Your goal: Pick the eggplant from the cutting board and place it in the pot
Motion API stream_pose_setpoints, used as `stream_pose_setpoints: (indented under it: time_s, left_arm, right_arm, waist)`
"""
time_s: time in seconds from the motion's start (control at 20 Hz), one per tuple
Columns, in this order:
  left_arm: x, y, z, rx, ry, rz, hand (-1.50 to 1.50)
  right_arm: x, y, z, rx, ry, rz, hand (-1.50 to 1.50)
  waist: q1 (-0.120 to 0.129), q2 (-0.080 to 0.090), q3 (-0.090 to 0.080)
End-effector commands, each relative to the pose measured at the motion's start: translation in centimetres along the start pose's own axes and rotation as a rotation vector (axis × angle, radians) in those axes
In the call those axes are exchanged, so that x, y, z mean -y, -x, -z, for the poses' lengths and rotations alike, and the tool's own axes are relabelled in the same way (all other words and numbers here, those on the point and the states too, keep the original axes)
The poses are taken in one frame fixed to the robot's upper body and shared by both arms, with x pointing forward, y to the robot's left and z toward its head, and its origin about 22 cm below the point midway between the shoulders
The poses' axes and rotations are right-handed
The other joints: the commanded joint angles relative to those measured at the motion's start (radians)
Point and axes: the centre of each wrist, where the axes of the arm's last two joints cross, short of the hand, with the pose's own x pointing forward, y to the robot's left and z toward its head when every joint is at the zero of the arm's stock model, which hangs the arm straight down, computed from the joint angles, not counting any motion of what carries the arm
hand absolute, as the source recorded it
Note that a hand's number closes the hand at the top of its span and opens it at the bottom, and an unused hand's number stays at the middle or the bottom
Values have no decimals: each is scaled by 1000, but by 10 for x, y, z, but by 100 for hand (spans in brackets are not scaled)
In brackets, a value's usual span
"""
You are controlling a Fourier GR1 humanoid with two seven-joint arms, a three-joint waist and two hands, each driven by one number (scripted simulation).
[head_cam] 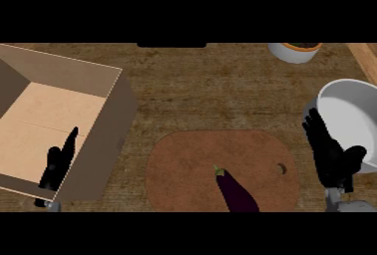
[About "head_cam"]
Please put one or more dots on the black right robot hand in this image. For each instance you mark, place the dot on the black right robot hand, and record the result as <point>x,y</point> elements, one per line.
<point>329,156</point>

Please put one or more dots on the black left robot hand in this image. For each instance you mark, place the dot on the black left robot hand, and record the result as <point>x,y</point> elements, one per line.
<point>59,166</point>

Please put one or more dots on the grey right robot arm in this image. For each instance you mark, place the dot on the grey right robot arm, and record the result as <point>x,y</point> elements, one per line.
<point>343,202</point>

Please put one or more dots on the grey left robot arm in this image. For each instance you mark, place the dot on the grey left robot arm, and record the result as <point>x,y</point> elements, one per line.
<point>53,206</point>

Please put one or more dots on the white pot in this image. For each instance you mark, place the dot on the white pot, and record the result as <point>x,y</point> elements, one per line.
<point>350,123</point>

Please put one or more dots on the purple eggplant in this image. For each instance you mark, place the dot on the purple eggplant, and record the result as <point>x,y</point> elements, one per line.
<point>236,194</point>

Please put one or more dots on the brown oval cutting board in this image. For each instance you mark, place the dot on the brown oval cutting board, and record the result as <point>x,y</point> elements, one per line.
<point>220,169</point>

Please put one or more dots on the open wooden drawer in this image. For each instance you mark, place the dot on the open wooden drawer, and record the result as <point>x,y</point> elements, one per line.
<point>53,123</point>

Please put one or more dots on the pale wooden plank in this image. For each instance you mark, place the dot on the pale wooden plank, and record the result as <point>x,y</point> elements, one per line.
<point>365,59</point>

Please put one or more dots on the white cup with orange rim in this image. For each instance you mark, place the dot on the white cup with orange rim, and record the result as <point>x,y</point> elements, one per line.
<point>295,51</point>

